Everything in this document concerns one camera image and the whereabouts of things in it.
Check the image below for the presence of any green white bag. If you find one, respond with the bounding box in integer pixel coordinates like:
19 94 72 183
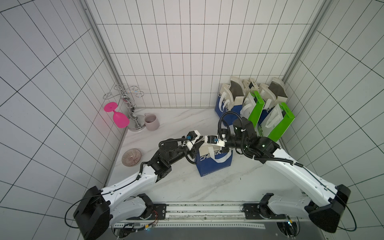
258 103 295 142
240 91 265 129

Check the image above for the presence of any large blue beige cheerful bag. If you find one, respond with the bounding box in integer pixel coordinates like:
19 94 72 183
215 76 245 117

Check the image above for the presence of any navy beige small bag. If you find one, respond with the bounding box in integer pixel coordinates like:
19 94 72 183
242 78 259 95

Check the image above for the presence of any blue beige takeout bag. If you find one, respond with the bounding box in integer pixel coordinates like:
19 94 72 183
258 78 288 125

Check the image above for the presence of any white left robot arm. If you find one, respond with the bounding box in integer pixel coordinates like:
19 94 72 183
73 136 204 240

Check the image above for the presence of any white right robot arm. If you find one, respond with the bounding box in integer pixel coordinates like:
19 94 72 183
218 111 351 233

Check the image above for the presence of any pale pink ceramic cup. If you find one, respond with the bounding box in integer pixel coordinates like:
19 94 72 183
144 113 160 131

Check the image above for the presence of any glass dish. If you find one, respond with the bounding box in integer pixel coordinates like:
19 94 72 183
121 149 142 167

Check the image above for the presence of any pink plastic goblet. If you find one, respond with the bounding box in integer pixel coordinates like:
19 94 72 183
104 102 130 129

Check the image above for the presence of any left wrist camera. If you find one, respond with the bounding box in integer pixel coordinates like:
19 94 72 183
186 130 202 151

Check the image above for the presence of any metal wire rack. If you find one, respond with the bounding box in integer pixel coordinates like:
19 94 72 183
103 84 145 132

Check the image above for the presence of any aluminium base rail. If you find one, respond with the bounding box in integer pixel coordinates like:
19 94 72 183
112 202 314 230

